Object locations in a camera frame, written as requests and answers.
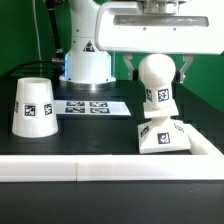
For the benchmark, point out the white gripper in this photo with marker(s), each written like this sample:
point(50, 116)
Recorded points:
point(161, 26)

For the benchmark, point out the white L-shaped wall fence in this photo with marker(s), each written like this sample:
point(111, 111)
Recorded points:
point(204, 162)

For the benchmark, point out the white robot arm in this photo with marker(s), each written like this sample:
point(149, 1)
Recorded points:
point(85, 64)

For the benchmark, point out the white lamp base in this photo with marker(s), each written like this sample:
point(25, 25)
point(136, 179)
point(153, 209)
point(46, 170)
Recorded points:
point(162, 133)

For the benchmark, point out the white tag sheet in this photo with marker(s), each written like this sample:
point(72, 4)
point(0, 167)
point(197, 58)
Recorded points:
point(108, 108)

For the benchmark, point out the white lamp shade cone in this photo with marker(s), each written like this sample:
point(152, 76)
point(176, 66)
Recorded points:
point(34, 110)

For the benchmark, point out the white lamp bulb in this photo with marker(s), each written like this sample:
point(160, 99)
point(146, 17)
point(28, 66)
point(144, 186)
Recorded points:
point(156, 72)

